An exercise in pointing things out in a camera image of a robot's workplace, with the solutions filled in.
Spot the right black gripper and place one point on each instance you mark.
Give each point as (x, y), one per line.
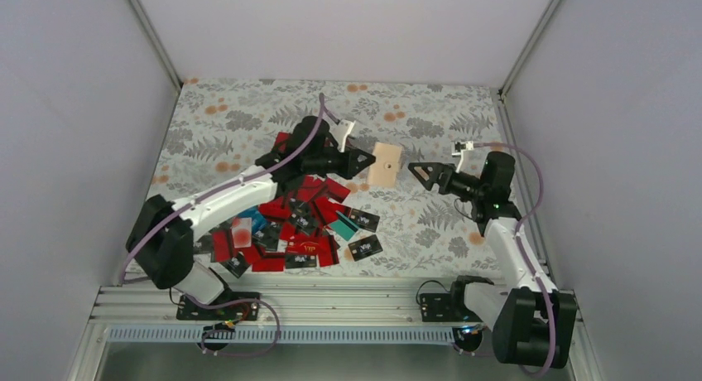
(437, 168)

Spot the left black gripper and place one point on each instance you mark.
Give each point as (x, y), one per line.
(350, 167)

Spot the beige leather card holder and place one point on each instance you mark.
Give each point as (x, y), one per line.
(384, 171)

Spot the black vip card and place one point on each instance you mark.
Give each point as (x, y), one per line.
(364, 220)
(365, 247)
(296, 261)

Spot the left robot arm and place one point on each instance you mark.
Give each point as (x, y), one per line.
(162, 239)

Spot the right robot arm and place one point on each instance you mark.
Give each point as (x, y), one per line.
(531, 321)

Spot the red card pile right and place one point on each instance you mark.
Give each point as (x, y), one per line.
(335, 190)

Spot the teal card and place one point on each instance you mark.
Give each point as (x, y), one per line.
(344, 227)

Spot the red card top left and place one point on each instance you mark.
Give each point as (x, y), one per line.
(280, 142)

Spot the blue card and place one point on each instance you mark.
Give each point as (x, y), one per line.
(258, 221)

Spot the black vip card bottom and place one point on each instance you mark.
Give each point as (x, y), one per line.
(296, 261)

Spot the white card red spot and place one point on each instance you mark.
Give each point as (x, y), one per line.
(241, 232)

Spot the red card bottom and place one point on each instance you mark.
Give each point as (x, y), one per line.
(275, 264)

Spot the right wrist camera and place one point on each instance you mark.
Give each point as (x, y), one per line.
(460, 152)

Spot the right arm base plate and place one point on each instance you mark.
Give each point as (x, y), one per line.
(439, 308)

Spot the aluminium rail frame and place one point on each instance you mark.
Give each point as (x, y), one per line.
(304, 308)

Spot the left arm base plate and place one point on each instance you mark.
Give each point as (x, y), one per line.
(248, 311)

